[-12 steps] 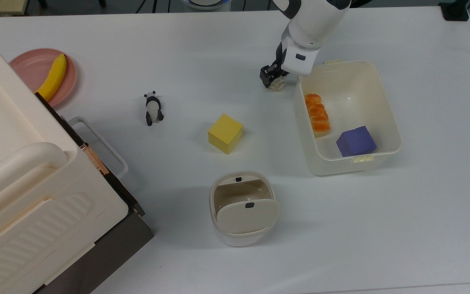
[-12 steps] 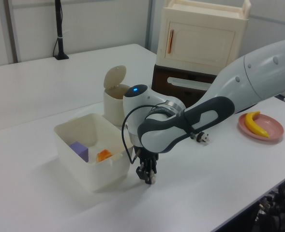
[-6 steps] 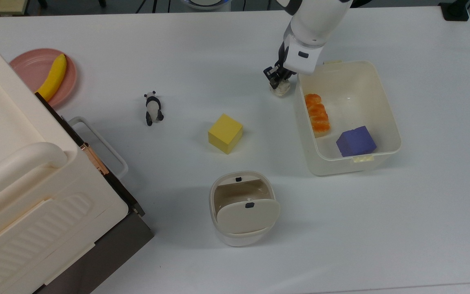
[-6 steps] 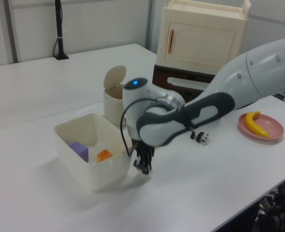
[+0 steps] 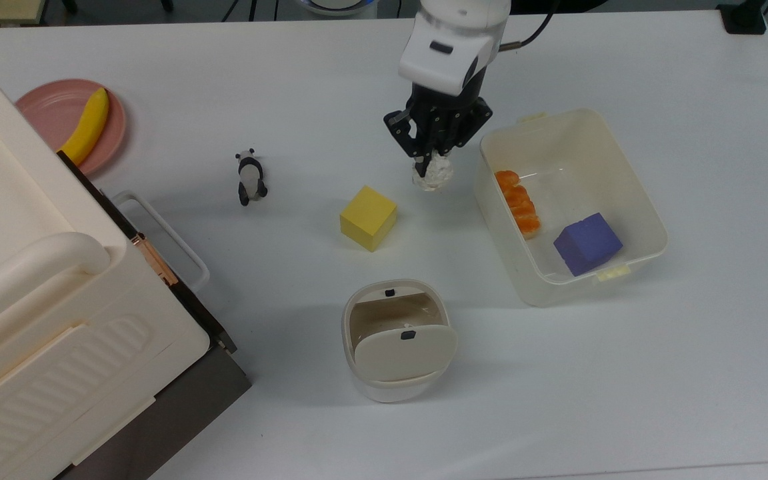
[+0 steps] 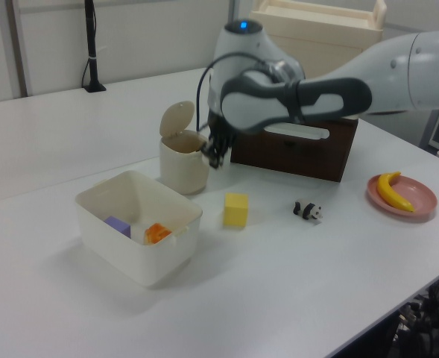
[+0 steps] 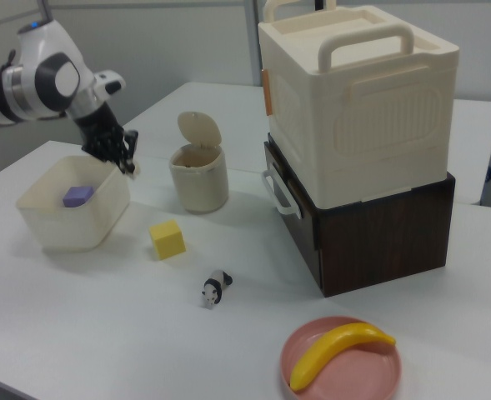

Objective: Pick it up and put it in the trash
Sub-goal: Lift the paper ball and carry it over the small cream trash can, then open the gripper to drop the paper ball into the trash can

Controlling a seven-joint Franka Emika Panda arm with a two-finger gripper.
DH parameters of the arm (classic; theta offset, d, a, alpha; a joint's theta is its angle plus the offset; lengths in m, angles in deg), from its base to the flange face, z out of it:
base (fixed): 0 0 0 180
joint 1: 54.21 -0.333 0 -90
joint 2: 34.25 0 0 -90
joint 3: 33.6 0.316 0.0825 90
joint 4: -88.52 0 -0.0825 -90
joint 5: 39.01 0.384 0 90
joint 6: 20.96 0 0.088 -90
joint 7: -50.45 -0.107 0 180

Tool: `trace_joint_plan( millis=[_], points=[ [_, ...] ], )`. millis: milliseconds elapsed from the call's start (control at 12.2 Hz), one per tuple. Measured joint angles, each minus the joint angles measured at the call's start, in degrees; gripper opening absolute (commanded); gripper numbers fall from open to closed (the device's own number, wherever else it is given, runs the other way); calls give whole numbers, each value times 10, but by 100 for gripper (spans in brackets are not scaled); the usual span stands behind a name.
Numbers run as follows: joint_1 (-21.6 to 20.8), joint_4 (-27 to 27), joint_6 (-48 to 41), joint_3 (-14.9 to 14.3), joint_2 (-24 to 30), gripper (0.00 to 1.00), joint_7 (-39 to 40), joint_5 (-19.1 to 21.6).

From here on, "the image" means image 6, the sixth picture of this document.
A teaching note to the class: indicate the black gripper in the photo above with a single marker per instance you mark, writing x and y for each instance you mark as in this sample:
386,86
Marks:
223,132

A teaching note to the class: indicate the black pole stand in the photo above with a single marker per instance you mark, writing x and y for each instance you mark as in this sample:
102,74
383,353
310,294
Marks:
91,44

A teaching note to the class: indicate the orange toy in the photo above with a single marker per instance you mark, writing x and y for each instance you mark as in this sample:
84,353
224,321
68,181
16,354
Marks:
156,233

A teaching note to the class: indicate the panda toy figure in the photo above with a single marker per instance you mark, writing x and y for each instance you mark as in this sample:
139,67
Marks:
310,210

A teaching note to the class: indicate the black mesh object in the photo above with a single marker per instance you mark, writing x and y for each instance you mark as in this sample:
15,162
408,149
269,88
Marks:
435,320

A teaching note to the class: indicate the pink plate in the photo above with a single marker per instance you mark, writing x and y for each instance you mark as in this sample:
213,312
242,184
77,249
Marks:
420,194

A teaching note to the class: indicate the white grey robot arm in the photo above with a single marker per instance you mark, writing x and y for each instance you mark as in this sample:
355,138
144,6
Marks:
428,67

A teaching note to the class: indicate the dark brown wooden box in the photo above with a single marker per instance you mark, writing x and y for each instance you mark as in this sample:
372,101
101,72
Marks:
297,156

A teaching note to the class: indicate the beige trash can with lid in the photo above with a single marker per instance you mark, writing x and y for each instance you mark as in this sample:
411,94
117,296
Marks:
183,175

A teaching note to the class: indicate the cream wooden crate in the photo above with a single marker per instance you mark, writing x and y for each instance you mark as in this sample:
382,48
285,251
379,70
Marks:
316,41

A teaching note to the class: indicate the yellow block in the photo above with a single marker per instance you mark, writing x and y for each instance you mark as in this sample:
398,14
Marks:
236,210

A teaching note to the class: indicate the white plastic storage bin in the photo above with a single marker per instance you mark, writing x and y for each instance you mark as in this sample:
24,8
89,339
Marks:
152,261

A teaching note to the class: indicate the purple block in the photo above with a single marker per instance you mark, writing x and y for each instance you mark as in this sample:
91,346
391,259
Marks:
117,225

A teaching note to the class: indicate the yellow banana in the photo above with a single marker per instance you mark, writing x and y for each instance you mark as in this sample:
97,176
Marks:
387,192

